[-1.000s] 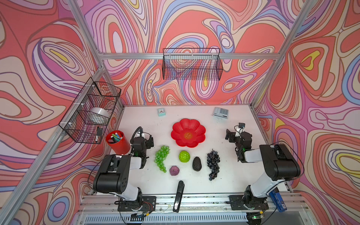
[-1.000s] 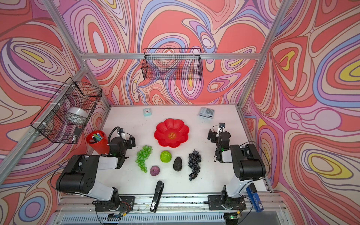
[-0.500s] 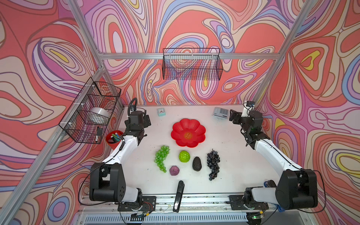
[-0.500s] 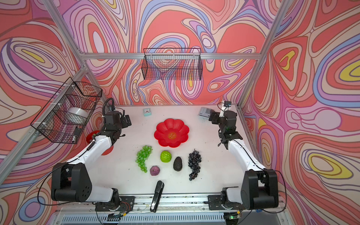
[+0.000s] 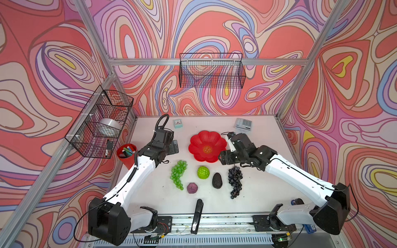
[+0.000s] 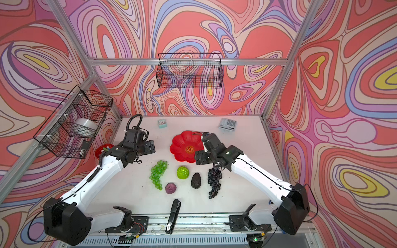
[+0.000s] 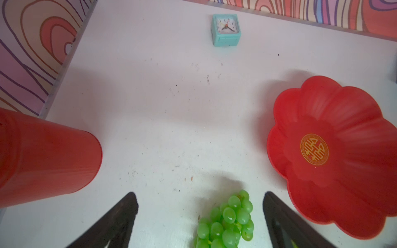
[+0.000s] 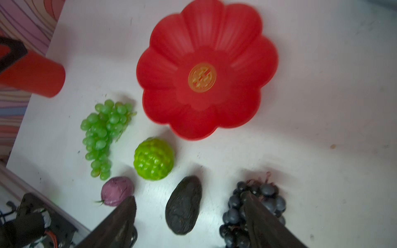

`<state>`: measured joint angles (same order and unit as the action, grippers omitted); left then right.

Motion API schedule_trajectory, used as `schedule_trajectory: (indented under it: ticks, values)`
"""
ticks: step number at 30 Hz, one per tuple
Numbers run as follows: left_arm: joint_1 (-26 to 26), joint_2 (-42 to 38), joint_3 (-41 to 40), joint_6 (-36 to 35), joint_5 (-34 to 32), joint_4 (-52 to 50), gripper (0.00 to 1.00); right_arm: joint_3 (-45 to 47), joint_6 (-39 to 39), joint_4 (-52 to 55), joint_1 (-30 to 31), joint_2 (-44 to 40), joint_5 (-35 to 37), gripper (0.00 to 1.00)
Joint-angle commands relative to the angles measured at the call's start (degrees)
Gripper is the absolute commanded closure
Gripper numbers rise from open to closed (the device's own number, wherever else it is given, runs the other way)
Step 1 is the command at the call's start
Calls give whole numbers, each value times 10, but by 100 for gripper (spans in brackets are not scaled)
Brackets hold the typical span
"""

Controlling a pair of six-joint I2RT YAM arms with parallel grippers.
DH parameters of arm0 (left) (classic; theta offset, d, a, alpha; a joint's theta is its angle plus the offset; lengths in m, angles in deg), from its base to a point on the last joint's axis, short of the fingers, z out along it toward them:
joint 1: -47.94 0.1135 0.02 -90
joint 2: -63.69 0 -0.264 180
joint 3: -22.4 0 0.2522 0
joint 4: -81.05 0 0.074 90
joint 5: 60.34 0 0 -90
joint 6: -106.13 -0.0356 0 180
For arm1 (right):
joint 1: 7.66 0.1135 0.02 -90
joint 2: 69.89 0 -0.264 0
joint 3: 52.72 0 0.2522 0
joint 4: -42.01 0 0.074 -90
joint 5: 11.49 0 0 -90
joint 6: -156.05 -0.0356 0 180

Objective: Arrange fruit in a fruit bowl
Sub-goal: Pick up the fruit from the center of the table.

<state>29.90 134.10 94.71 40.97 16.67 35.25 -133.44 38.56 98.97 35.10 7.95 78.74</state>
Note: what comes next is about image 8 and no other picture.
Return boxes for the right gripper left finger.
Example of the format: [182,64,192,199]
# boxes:
[77,196,137,248]

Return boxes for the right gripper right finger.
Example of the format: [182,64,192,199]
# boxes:
[244,192,306,248]

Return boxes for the dark purple grape bunch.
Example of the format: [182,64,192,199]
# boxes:
[219,172,286,248]

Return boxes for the purple round fruit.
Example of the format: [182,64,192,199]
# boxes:
[96,176,134,207]

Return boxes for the dark avocado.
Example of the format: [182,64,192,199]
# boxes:
[165,176,202,235]

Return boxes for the bright green bumpy fruit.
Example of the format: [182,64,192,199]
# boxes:
[133,137,175,181]

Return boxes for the green grape bunch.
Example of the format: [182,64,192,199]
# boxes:
[80,99,136,181]

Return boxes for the red flower-shaped fruit bowl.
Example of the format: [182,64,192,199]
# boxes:
[136,1,278,141]

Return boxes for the red pen cup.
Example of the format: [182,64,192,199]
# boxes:
[1,37,66,98]

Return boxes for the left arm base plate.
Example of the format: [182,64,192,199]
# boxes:
[1,193,78,248]

